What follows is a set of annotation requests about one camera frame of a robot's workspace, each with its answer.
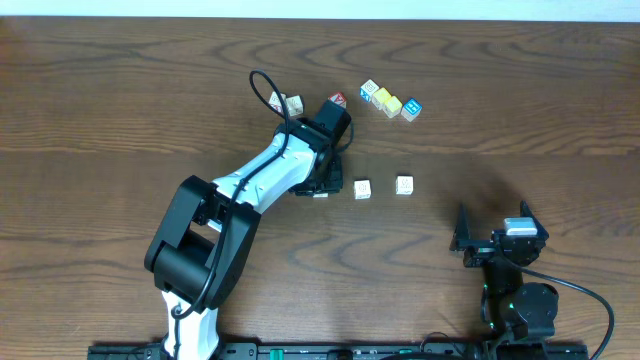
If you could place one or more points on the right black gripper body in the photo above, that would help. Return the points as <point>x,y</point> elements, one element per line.
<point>482,252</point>

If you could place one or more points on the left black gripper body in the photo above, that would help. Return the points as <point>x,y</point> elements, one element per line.
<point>335,181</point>

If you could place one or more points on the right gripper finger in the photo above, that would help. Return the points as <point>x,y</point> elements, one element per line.
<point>525,211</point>
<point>462,230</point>

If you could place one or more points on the white block soccer ball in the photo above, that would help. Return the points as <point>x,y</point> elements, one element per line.
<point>362,189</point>

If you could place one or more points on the white block letter M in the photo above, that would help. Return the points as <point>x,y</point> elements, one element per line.
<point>404,185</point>

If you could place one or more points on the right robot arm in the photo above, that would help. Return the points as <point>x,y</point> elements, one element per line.
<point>521,315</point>

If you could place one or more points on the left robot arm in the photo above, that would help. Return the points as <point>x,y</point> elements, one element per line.
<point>203,241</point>

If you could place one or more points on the white block beside red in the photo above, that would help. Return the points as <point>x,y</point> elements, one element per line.
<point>295,105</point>

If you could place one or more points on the red letter A block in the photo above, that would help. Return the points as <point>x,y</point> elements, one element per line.
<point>339,99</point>

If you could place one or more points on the white block red side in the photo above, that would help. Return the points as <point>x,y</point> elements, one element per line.
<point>275,101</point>

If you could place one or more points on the yellow block left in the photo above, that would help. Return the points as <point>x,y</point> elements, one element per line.
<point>380,97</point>

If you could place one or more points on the yellow block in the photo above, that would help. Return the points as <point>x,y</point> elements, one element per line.
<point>380,97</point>
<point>392,107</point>

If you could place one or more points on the yellow block right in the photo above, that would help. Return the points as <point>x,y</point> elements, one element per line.
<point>392,107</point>

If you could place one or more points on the white block blue side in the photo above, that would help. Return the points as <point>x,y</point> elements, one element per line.
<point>368,89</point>

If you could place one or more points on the blue top block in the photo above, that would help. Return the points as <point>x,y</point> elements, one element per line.
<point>411,109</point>

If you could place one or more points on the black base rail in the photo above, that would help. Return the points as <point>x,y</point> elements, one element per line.
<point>252,351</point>

